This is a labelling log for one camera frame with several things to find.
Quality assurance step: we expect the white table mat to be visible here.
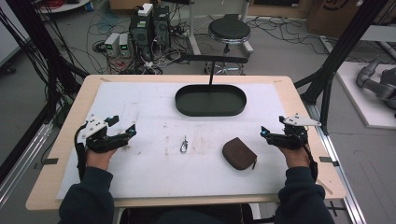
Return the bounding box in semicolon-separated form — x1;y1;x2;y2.
56;81;288;201

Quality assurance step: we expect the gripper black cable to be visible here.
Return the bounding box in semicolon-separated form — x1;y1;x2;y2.
73;121;90;182
295;133;319;183

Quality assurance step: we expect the white round table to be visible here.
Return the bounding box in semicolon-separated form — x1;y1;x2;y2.
36;0;92;15

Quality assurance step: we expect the white platform board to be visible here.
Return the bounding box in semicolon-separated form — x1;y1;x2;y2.
335;61;396;130

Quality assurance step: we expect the white small box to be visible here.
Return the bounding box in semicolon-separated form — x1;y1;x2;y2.
137;2;154;18

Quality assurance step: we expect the silver metal key clip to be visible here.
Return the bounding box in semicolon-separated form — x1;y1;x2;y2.
179;134;190;154

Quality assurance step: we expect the grey bench power supply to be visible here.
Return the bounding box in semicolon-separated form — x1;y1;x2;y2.
119;33;132;58
104;32;121;58

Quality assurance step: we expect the black metal frame post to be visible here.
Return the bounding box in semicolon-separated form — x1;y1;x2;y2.
5;0;90;125
293;0;389;135

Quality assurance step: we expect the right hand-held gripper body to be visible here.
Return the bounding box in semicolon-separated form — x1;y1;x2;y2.
268;113;322;150

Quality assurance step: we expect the aluminium rail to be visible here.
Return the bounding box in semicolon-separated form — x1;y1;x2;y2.
0;120;54;208
303;102;369;224

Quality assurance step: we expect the black computer tower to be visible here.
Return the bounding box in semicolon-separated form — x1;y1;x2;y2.
151;5;172;49
128;11;154;61

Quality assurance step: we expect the person's right hand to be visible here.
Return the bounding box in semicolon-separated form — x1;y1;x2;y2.
277;146;311;170

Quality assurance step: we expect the white metal table frame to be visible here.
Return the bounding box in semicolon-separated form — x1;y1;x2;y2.
186;0;255;58

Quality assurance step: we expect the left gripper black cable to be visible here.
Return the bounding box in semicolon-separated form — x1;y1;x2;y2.
73;121;90;182

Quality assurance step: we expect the brown cardboard box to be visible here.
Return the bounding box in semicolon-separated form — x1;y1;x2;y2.
305;0;396;39

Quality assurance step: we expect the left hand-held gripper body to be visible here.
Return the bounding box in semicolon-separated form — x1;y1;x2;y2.
77;114;130;154

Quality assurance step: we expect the brown zip pouch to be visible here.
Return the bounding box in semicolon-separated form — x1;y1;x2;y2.
221;136;259;172

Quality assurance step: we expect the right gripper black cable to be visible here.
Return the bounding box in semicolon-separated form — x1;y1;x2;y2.
295;133;319;183

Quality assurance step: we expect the tangle of floor cables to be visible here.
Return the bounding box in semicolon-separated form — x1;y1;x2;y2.
64;6;194;76

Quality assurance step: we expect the black round stool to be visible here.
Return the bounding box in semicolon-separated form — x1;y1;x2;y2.
204;13;252;76

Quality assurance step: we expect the black hanger stand with tray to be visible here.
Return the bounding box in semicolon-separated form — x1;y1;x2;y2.
174;53;249;118

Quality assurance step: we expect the person's left hand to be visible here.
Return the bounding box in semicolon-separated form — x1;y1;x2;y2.
85;148;119;172

